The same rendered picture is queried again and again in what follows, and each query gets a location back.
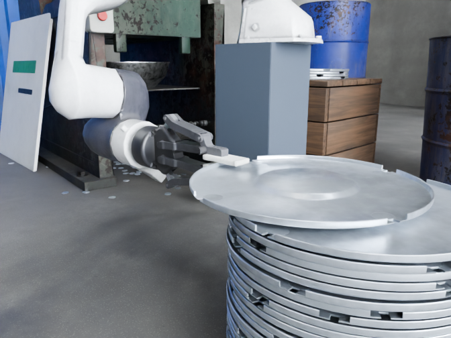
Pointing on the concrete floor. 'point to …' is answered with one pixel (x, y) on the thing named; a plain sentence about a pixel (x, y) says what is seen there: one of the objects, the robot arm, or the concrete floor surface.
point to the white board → (25, 89)
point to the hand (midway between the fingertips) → (225, 163)
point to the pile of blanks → (329, 293)
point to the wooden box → (343, 118)
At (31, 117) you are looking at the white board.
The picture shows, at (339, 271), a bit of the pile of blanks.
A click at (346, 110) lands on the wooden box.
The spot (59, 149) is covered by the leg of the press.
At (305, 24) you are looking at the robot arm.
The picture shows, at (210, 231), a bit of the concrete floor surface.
